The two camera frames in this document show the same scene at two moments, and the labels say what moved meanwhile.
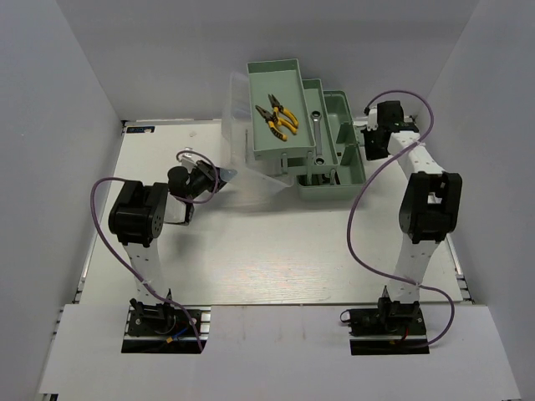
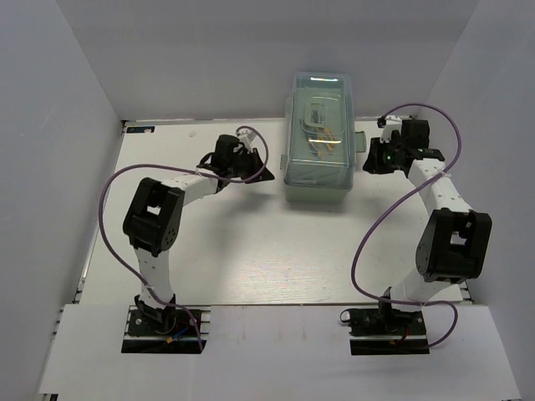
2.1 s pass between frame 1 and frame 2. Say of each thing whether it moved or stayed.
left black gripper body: moved
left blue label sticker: stayed
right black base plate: stayed
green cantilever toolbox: moved
